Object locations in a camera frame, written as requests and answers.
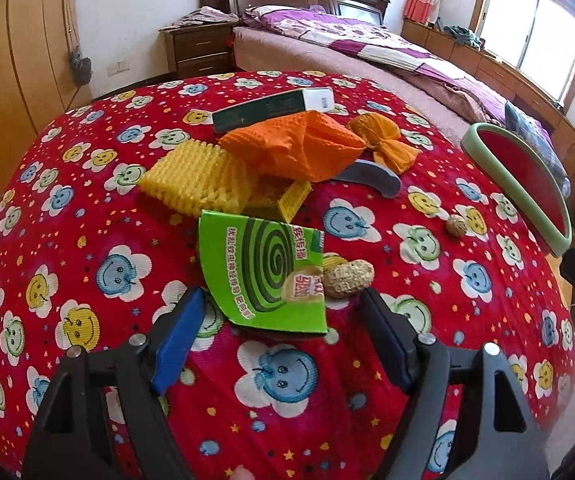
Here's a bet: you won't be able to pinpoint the yellow foam fruit net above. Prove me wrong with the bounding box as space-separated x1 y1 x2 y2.
138 140 259 218

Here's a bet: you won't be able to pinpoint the wooden window cabinet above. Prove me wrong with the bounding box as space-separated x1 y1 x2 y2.
401 20 575 243

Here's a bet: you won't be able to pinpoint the red bucket green rim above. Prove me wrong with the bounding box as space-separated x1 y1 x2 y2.
461 122 573 257

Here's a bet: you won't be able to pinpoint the small walnut shell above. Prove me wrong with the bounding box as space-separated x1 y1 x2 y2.
446 214 469 238

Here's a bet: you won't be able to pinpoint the blue plaid cloth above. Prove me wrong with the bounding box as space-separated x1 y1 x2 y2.
504 101 572 198

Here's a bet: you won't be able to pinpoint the red smiley flower blanket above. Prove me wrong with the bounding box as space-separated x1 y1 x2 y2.
0 70 575 479

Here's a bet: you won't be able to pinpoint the grey curved plastic piece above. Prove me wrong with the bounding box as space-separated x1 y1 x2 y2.
333 158 401 198

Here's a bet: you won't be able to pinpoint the peanut shell large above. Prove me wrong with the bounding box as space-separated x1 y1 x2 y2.
322 259 375 299

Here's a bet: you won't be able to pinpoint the window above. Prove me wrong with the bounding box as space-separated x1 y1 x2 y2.
470 0 575 110

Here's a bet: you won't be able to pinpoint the green mosquito coil box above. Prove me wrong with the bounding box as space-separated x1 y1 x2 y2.
198 211 327 335

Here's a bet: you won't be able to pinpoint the clothes on cabinet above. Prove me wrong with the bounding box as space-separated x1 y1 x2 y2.
443 26 485 51

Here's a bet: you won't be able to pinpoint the yellow small wrapper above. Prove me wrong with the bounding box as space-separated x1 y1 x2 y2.
276 181 312 223

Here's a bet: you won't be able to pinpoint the orange foam net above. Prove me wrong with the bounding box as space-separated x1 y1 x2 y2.
219 110 367 182

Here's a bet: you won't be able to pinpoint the purple white quilt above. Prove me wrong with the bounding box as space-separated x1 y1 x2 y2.
243 6 512 125

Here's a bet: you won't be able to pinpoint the green white long box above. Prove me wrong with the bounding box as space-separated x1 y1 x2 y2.
211 87 335 134

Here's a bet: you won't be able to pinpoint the black bag on wardrobe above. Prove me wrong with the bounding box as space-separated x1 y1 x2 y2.
69 47 92 88

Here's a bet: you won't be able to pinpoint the wooden wardrobe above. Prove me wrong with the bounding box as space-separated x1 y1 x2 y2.
0 0 92 196

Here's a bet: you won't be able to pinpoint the dark wooden bed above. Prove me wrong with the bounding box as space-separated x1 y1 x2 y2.
199 0 561 155

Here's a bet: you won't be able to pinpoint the dark wooden nightstand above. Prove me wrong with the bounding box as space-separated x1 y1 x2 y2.
159 23 237 79

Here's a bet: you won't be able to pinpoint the clothes on nightstand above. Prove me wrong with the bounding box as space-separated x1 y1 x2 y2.
169 6 238 28

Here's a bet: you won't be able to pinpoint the wall power socket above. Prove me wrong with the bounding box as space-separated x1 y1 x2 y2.
106 60 130 77

